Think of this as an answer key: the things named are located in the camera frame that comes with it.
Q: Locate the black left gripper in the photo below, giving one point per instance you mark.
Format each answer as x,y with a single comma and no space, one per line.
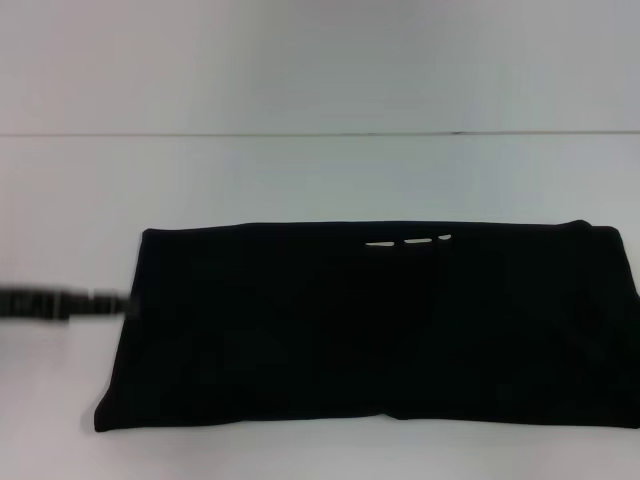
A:
30,302

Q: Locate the black t-shirt with white print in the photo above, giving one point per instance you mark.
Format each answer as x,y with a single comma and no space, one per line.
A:
350,330

